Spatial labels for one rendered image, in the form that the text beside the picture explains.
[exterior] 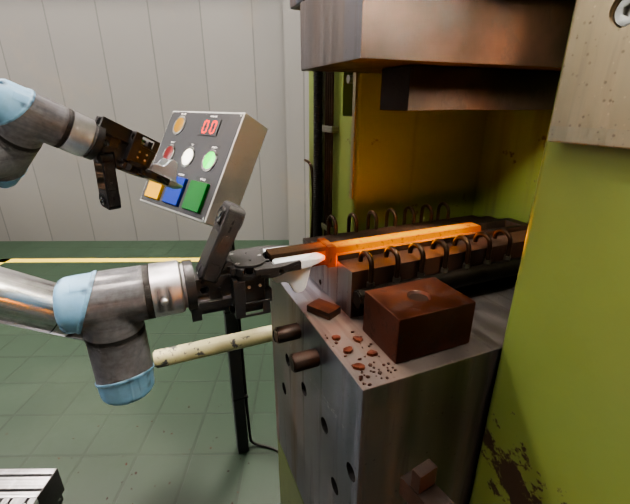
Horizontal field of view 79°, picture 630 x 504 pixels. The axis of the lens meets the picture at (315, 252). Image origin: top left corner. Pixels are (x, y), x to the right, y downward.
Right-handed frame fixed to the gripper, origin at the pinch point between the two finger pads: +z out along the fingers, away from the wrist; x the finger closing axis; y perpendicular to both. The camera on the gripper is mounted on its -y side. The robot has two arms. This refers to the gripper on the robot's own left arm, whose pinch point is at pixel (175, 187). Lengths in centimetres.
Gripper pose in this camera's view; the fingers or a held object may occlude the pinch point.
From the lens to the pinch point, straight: 95.8
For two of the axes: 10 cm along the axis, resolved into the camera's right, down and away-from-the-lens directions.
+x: -7.4, -2.4, 6.3
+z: 5.8, 2.3, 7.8
